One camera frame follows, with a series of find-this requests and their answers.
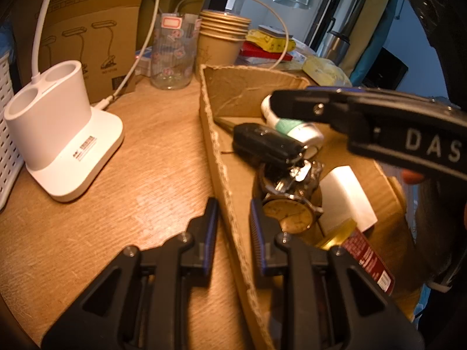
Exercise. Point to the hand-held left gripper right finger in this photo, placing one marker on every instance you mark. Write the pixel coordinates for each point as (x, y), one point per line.
(256, 237)

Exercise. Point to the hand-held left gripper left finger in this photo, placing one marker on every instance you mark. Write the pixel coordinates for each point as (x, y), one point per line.
(209, 233)

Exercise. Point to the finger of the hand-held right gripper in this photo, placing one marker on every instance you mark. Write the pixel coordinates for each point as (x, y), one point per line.
(310, 107)
(339, 89)

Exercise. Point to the white green-label pill bottle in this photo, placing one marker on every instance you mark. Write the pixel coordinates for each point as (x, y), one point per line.
(306, 133)

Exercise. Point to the black car key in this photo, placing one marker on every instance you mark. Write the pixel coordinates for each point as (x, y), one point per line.
(262, 142)

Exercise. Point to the cardboard box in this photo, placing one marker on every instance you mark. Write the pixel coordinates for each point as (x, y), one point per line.
(251, 80)

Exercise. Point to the silver key bunch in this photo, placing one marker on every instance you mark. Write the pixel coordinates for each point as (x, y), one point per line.
(299, 173)

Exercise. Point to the person's right forearm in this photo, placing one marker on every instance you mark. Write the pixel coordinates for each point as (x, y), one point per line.
(441, 233)

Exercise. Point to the person's right hand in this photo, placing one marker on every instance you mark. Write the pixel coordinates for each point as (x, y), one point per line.
(412, 177)

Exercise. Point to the cream tissue pack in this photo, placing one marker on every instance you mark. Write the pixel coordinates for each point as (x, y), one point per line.
(324, 71)

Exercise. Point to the steel tumbler with black lid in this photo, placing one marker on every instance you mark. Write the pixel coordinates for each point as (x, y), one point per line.
(337, 47)

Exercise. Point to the white paper box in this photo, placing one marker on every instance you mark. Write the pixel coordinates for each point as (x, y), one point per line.
(300, 56)

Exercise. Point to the black monitor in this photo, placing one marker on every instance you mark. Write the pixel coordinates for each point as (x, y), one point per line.
(386, 67)

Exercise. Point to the red book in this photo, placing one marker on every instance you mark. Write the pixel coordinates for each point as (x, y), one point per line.
(255, 50)

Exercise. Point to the yellow tissue packet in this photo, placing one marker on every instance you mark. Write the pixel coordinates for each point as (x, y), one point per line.
(262, 41)

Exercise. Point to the white and black power bank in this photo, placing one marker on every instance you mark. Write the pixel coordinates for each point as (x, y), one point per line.
(271, 31)

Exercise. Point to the stack of brown paper cups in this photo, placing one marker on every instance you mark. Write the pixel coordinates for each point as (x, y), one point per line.
(219, 51)

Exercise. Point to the clear glass with stickers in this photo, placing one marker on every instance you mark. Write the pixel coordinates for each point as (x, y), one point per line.
(171, 62)

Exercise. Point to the white lamp base holder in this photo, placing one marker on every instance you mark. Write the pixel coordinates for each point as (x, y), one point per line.
(69, 146)

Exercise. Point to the white plastic basket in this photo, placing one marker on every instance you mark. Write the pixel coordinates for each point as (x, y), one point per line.
(5, 160)

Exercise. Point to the brown lamp packaging box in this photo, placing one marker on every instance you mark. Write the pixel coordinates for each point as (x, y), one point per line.
(95, 43)

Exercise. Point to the black sliding door frame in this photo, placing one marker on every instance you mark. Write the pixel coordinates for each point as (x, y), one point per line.
(328, 0)

